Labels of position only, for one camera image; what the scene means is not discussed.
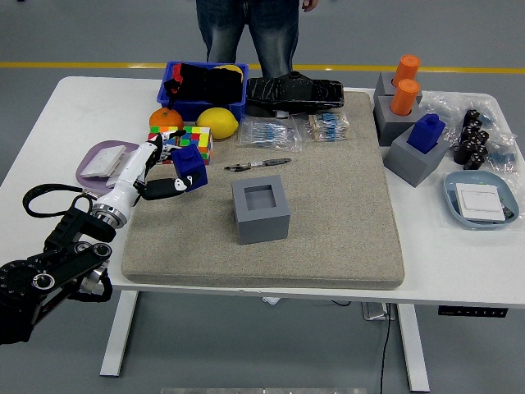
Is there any blue square seal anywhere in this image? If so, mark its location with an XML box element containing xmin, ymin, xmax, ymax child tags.
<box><xmin>171</xmin><ymin>145</ymin><xmax>209</xmax><ymax>193</ymax></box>
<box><xmin>406</xmin><ymin>113</ymin><xmax>446</xmax><ymax>155</ymax></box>

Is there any white table leg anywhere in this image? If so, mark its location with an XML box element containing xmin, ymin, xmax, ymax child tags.
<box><xmin>99</xmin><ymin>290</ymin><xmax>139</xmax><ymax>378</ymax></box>
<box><xmin>395</xmin><ymin>303</ymin><xmax>431</xmax><ymax>392</ymax></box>

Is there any person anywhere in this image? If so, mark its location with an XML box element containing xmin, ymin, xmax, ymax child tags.
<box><xmin>195</xmin><ymin>0</ymin><xmax>301</xmax><ymax>79</ymax></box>

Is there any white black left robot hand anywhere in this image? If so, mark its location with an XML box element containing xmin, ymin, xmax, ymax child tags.
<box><xmin>98</xmin><ymin>130</ymin><xmax>197</xmax><ymax>213</ymax></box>

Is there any black cloth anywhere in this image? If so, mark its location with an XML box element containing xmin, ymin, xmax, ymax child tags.
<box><xmin>163</xmin><ymin>62</ymin><xmax>244</xmax><ymax>103</ymax></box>

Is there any small circuit board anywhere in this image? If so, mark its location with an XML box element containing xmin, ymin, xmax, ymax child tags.
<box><xmin>499</xmin><ymin>196</ymin><xmax>516</xmax><ymax>221</ymax></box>

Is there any black wrapped device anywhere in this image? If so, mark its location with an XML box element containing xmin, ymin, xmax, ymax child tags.
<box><xmin>245</xmin><ymin>71</ymin><xmax>345</xmax><ymax>118</ymax></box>

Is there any grey box under table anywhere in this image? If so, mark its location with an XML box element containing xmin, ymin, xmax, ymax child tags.
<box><xmin>360</xmin><ymin>302</ymin><xmax>397</xmax><ymax>321</ymax></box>

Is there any grey-brown mat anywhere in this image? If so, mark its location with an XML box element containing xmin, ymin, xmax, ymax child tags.
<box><xmin>121</xmin><ymin>90</ymin><xmax>406</xmax><ymax>291</ymax></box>

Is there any black power cable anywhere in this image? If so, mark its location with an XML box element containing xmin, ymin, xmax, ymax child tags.
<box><xmin>379</xmin><ymin>303</ymin><xmax>393</xmax><ymax>394</ymax></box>

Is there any multicoloured puzzle cube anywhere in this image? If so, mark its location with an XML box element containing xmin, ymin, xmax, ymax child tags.
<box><xmin>147</xmin><ymin>126</ymin><xmax>181</xmax><ymax>165</ymax></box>
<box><xmin>179</xmin><ymin>126</ymin><xmax>214</xmax><ymax>166</ymax></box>

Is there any black table control panel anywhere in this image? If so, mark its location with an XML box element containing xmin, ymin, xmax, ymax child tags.
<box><xmin>436</xmin><ymin>305</ymin><xmax>509</xmax><ymax>319</ymax></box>

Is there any clear bag of resistors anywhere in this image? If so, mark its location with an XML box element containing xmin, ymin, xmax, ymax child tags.
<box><xmin>236</xmin><ymin>117</ymin><xmax>304</xmax><ymax>153</ymax></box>
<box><xmin>301</xmin><ymin>111</ymin><xmax>352</xmax><ymax>144</ymax></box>

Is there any crumpled clear plastic bag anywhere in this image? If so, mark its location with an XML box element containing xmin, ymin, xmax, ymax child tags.
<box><xmin>420</xmin><ymin>90</ymin><xmax>518</xmax><ymax>173</ymax></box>

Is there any purple tray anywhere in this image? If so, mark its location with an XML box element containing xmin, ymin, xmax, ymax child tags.
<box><xmin>75</xmin><ymin>140</ymin><xmax>143</xmax><ymax>194</ymax></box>

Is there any light blue tray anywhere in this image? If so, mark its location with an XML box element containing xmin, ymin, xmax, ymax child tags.
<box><xmin>443</xmin><ymin>170</ymin><xmax>520</xmax><ymax>230</ymax></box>

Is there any white switch panel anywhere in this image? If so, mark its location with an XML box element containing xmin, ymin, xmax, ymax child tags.
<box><xmin>454</xmin><ymin>182</ymin><xmax>506</xmax><ymax>223</ymax></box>
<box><xmin>80</xmin><ymin>145</ymin><xmax>127</xmax><ymax>179</ymax></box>
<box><xmin>105</xmin><ymin>149</ymin><xmax>136</xmax><ymax>189</ymax></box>

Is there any grey seal holder block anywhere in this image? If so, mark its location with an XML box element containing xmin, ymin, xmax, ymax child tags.
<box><xmin>372</xmin><ymin>95</ymin><xmax>422</xmax><ymax>147</ymax></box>
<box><xmin>231</xmin><ymin>174</ymin><xmax>292</xmax><ymax>246</ymax></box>
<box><xmin>373</xmin><ymin>72</ymin><xmax>423</xmax><ymax>103</ymax></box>
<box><xmin>383</xmin><ymin>125</ymin><xmax>450</xmax><ymax>189</ymax></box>

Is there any orange fruit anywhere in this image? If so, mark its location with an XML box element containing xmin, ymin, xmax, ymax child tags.
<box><xmin>148</xmin><ymin>108</ymin><xmax>185</xmax><ymax>131</ymax></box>

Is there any orange cylinder seal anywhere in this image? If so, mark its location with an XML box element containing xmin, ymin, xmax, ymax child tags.
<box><xmin>392</xmin><ymin>54</ymin><xmax>422</xmax><ymax>88</ymax></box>
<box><xmin>389</xmin><ymin>78</ymin><xmax>421</xmax><ymax>117</ymax></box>

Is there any blue plastic bin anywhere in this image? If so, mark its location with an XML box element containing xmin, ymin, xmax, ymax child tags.
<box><xmin>157</xmin><ymin>61</ymin><xmax>250</xmax><ymax>123</ymax></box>

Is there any red item in bin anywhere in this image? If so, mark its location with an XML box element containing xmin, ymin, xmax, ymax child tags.
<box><xmin>166</xmin><ymin>64</ymin><xmax>184</xmax><ymax>98</ymax></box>

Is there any yellow lemon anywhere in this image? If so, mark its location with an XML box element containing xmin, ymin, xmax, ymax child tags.
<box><xmin>195</xmin><ymin>108</ymin><xmax>240</xmax><ymax>140</ymax></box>

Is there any black silver pen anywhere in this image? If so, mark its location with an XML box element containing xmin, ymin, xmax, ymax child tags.
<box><xmin>224</xmin><ymin>158</ymin><xmax>292</xmax><ymax>172</ymax></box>

